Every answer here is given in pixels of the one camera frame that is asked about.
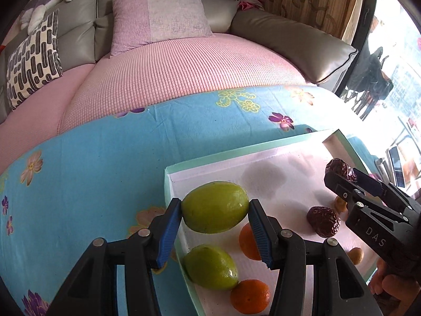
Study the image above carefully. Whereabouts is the dark red date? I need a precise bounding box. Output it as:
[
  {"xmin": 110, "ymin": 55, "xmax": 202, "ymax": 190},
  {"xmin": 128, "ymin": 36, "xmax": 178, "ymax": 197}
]
[
  {"xmin": 307, "ymin": 206, "xmax": 340, "ymax": 238},
  {"xmin": 325, "ymin": 158, "xmax": 357, "ymax": 183}
]

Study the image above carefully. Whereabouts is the person right hand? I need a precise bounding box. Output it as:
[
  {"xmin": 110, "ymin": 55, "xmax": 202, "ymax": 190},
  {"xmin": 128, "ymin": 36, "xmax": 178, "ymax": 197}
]
[{"xmin": 368, "ymin": 258, "xmax": 420, "ymax": 316}]

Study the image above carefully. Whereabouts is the white tray teal rim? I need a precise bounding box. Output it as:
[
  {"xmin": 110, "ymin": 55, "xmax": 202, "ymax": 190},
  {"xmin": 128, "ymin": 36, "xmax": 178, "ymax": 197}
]
[{"xmin": 164, "ymin": 130, "xmax": 378, "ymax": 315}]

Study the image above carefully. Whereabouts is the pink grey cushion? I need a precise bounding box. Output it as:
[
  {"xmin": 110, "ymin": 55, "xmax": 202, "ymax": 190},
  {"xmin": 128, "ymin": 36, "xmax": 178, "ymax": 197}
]
[{"xmin": 111, "ymin": 0, "xmax": 213, "ymax": 56}]

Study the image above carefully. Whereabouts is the black white patterned cushion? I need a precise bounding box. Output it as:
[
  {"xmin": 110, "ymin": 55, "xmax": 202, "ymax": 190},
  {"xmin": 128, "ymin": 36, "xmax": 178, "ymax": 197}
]
[{"xmin": 6, "ymin": 10, "xmax": 63, "ymax": 111}]

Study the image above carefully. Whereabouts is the brown longan fruit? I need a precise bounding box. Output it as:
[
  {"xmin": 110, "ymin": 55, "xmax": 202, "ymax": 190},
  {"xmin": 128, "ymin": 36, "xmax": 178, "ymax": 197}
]
[
  {"xmin": 348, "ymin": 248, "xmax": 365, "ymax": 265},
  {"xmin": 334, "ymin": 196, "xmax": 348, "ymax": 214}
]

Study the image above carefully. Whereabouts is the blue floral tablecloth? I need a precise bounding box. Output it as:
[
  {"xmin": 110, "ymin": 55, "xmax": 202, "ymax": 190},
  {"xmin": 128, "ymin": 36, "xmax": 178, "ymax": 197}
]
[{"xmin": 1, "ymin": 86, "xmax": 375, "ymax": 315}]

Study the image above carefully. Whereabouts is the grey leather sofa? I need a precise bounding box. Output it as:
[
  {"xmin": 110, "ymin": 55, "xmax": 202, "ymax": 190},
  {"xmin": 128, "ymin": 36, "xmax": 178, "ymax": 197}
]
[{"xmin": 0, "ymin": 0, "xmax": 360, "ymax": 124}]

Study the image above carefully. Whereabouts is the grey white plush cat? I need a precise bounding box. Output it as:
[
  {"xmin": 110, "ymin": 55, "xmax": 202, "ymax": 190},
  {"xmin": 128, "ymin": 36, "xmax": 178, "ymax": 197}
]
[{"xmin": 19, "ymin": 0, "xmax": 72, "ymax": 34}]

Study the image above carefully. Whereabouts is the pink sofa cover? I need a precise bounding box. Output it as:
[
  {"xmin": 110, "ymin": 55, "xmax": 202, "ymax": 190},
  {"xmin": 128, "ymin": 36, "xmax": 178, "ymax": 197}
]
[{"xmin": 1, "ymin": 33, "xmax": 305, "ymax": 169}]

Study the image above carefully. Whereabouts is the large orange tangerine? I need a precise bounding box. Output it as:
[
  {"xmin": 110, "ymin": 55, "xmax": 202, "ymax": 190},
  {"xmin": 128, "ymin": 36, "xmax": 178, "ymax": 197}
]
[{"xmin": 238, "ymin": 223, "xmax": 261, "ymax": 261}]

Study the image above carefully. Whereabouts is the small orange tangerine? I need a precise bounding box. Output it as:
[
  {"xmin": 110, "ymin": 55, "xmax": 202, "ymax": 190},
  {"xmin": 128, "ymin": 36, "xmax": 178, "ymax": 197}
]
[{"xmin": 230, "ymin": 280, "xmax": 270, "ymax": 315}]

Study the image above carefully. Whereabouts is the smartphone on stand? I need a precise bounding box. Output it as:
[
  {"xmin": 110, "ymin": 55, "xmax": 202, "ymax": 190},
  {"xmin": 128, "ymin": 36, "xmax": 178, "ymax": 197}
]
[{"xmin": 386, "ymin": 146, "xmax": 406, "ymax": 188}]

